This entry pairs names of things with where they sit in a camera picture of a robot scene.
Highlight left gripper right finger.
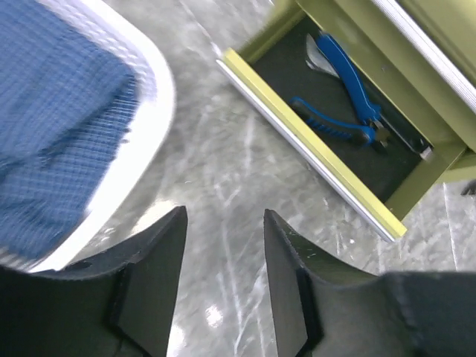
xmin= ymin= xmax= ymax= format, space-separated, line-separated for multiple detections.
xmin=263 ymin=210 xmax=475 ymax=356

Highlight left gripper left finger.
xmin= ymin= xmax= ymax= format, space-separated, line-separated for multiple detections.
xmin=1 ymin=206 xmax=187 ymax=356

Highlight black adjustable wrench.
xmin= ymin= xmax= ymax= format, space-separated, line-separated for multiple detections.
xmin=304 ymin=33 xmax=435 ymax=161

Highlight blue handled pliers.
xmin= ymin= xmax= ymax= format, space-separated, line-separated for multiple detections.
xmin=290 ymin=31 xmax=390 ymax=152

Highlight blue cloth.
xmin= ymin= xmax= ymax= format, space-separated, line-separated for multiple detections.
xmin=1 ymin=1 xmax=138 ymax=260

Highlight white plastic basket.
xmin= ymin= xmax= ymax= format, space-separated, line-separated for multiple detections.
xmin=1 ymin=1 xmax=176 ymax=273

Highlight olive green tool chest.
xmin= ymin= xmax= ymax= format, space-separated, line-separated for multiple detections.
xmin=218 ymin=1 xmax=475 ymax=241

